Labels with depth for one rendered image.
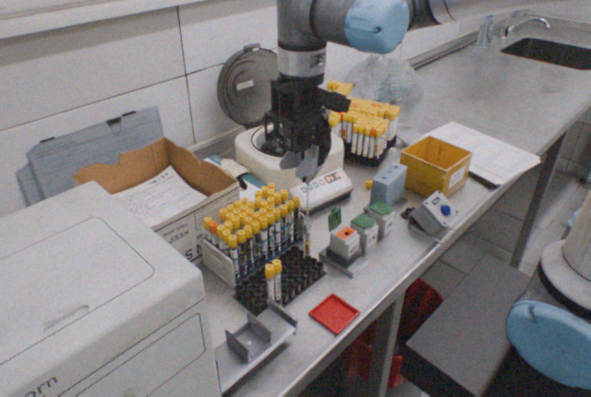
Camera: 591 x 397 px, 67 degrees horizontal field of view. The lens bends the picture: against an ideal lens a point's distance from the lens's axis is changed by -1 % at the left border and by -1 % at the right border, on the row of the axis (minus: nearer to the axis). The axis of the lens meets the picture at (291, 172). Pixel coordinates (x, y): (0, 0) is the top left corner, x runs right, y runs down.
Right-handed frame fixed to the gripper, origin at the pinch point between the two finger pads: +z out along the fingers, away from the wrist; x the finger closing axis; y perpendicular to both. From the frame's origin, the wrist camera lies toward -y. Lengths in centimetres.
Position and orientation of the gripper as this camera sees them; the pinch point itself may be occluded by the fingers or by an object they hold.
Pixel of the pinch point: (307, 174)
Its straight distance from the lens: 82.4
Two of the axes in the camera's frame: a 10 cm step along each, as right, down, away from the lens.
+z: 0.0, 8.5, 5.3
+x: 7.2, 3.7, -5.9
